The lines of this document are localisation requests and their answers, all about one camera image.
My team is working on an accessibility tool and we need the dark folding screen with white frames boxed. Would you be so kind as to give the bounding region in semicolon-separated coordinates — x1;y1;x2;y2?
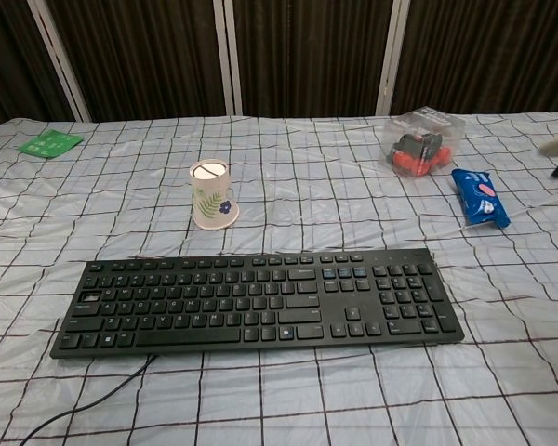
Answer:
0;0;558;133

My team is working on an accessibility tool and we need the blue snack packet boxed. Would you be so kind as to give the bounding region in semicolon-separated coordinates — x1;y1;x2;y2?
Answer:
450;167;512;229

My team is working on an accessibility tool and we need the floral paper cup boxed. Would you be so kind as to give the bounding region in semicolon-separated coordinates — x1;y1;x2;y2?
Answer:
188;158;241;232

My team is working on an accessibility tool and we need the thin black cable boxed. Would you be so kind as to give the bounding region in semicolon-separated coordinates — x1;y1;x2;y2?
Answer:
17;353;161;446

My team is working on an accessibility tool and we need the green flat packet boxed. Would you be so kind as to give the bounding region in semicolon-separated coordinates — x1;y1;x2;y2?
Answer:
18;128;85;161

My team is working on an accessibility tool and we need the clear box with orange toy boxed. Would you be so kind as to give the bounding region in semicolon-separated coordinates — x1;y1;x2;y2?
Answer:
381;106;466;179

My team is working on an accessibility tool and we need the checked plastic tablecloth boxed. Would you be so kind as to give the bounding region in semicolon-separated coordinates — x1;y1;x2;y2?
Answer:
0;109;558;446

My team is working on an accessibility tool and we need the black computer keyboard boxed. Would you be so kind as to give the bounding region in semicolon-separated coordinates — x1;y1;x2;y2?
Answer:
49;247;466;361

